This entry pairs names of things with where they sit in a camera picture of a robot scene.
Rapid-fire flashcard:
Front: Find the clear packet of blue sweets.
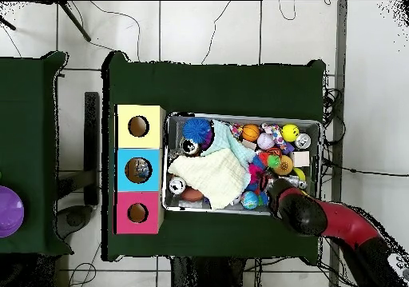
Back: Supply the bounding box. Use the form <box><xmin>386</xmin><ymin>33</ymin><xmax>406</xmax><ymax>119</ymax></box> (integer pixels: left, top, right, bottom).
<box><xmin>133</xmin><ymin>158</ymin><xmax>151</xmax><ymax>180</ymax></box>

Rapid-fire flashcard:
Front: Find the wooden box with three holes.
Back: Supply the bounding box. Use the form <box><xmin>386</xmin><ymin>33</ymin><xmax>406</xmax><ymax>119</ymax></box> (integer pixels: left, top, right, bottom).
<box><xmin>113</xmin><ymin>104</ymin><xmax>166</xmax><ymax>235</ymax></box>

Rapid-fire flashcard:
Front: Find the blue green globe ball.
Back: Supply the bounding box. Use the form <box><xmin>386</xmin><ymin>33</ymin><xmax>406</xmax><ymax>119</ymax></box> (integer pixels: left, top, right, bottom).
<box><xmin>240</xmin><ymin>190</ymin><xmax>260</xmax><ymax>210</ymax></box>

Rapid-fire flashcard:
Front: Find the toy hamburger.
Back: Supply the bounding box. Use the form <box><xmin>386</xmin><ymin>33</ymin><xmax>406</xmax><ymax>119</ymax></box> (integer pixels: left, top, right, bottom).
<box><xmin>273</xmin><ymin>154</ymin><xmax>294</xmax><ymax>177</ymax></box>

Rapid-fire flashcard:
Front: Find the small white baseball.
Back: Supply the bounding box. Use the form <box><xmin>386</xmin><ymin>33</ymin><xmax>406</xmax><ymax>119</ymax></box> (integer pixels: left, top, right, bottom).
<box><xmin>256</xmin><ymin>132</ymin><xmax>276</xmax><ymax>150</ymax></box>

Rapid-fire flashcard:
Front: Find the plain wooden cube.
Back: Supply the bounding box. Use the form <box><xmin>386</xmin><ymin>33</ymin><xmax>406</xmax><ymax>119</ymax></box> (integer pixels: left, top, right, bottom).
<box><xmin>291</xmin><ymin>151</ymin><xmax>311</xmax><ymax>168</ymax></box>

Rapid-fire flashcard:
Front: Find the cream waffle cloth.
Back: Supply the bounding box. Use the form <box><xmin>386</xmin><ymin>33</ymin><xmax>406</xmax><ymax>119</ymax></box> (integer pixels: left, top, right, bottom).
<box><xmin>167</xmin><ymin>147</ymin><xmax>252</xmax><ymax>210</ymax></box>

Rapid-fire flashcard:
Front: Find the small orange basketball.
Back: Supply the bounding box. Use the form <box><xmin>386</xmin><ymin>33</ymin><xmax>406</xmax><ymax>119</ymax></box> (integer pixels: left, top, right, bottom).
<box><xmin>241</xmin><ymin>123</ymin><xmax>261</xmax><ymax>143</ymax></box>

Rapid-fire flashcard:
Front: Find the mint waffle cloth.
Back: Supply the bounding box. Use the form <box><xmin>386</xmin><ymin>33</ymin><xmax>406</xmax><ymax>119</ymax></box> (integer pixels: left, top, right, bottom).
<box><xmin>201</xmin><ymin>119</ymin><xmax>256</xmax><ymax>166</ymax></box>

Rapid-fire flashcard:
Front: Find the yellow smiley ball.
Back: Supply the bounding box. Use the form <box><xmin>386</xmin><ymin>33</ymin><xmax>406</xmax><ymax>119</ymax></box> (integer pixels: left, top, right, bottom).
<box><xmin>281</xmin><ymin>123</ymin><xmax>300</xmax><ymax>143</ymax></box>

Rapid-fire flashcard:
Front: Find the blue furry monster toy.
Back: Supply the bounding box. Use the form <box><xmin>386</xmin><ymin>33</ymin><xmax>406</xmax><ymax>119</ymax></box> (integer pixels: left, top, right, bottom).
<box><xmin>181</xmin><ymin>117</ymin><xmax>214</xmax><ymax>145</ymax></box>

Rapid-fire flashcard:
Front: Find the grey stand foot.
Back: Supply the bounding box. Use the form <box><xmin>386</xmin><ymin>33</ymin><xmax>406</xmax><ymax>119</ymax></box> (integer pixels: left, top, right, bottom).
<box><xmin>53</xmin><ymin>204</ymin><xmax>94</xmax><ymax>240</ymax></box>

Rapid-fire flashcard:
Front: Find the dark green side table cloth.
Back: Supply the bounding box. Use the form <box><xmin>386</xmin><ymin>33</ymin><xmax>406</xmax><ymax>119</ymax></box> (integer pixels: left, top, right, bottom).
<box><xmin>0</xmin><ymin>50</ymin><xmax>74</xmax><ymax>257</ymax></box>

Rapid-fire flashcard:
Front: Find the black tripod leg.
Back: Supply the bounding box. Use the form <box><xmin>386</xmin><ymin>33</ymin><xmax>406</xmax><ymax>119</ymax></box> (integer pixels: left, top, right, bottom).
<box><xmin>57</xmin><ymin>1</ymin><xmax>93</xmax><ymax>42</ymax></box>
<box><xmin>0</xmin><ymin>15</ymin><xmax>17</xmax><ymax>31</ymax></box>

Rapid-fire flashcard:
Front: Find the purple bowl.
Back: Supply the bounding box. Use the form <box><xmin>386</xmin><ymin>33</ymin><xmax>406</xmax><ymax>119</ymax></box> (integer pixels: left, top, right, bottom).
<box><xmin>0</xmin><ymin>185</ymin><xmax>26</xmax><ymax>238</ymax></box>

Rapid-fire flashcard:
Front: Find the black floor cable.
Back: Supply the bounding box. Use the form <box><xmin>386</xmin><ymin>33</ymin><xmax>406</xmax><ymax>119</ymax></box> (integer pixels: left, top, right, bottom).
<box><xmin>322</xmin><ymin>157</ymin><xmax>409</xmax><ymax>177</ymax></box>

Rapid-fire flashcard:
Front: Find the shallow wire mesh bin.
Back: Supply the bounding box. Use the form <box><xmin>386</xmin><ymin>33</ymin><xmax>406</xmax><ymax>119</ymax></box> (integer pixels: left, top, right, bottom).
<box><xmin>162</xmin><ymin>111</ymin><xmax>323</xmax><ymax>218</ymax></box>

